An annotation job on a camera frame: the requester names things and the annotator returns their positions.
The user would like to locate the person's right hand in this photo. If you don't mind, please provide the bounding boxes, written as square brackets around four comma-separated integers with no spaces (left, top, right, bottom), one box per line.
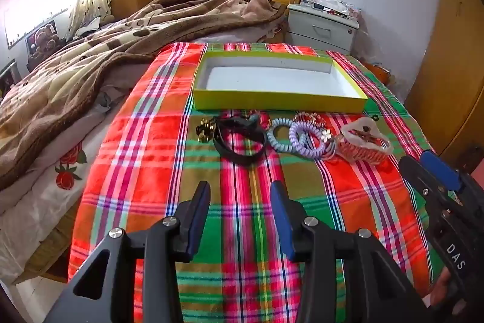
[428,265,454,311]

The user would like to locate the window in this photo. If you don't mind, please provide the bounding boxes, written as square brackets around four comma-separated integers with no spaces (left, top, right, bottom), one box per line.
[4,0,76,48]

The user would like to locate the teddy bear picture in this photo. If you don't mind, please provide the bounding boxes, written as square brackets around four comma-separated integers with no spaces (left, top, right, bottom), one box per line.
[26,20,61,62]

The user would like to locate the black hair tie grey charm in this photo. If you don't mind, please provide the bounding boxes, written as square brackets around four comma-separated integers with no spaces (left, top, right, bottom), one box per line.
[236,110,267,127]

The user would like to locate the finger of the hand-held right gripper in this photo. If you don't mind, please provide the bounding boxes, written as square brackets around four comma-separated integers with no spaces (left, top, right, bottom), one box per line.
[420,150,464,192]
[399,155,460,211]

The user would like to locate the floral bed sheet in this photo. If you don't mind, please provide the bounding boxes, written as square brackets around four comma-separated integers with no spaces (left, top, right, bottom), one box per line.
[0,107,134,286]

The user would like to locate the purple spiral hair tie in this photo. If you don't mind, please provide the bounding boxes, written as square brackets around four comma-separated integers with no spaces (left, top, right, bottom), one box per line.
[288,120,323,159]

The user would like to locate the plaid cloth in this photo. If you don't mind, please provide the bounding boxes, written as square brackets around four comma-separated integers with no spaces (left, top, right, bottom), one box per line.
[68,42,445,323]

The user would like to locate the pink pearly claw clip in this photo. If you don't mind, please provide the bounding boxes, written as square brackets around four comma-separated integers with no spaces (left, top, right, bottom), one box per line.
[336,117,392,165]

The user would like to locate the pile of small packets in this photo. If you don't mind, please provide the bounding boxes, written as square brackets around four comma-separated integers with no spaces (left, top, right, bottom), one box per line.
[316,0,362,19]

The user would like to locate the dark red beaded hair tie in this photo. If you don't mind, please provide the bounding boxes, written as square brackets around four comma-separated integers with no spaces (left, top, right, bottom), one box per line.
[350,114,381,147]

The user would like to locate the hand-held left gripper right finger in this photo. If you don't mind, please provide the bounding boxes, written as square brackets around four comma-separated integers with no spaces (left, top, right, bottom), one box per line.
[270,180,441,323]

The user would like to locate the wooden door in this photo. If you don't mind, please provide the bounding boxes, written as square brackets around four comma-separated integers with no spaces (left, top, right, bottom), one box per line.
[404,0,484,173]

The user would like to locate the gold flower hair tie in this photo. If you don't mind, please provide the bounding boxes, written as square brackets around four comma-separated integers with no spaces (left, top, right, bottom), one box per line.
[195,117,221,144]

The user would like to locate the beaded heart hair clip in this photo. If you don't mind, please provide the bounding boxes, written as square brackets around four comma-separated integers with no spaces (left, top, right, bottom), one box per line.
[293,112,328,129]

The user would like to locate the yellow cardboard box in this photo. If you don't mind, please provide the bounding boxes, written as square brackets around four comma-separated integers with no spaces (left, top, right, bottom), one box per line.
[192,51,368,112]

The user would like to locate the brown fleece blanket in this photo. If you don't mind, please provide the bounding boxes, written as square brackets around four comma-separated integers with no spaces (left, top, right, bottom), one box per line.
[0,0,289,192]

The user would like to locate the black watch band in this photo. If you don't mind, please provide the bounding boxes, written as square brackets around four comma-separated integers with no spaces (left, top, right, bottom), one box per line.
[213,115,270,166]

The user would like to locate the white nightstand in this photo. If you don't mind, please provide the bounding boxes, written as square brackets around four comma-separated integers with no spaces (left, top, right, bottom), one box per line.
[286,3,360,53]

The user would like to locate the grey hair ties with flower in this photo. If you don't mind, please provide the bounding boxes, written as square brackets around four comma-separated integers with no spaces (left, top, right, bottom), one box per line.
[302,128,338,162]

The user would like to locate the light blue spiral hair tie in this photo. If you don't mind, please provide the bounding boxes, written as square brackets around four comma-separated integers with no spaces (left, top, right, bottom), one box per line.
[266,117,294,154]

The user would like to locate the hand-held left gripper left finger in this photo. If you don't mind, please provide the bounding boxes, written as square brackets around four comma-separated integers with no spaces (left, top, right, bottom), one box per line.
[43,180,211,323]

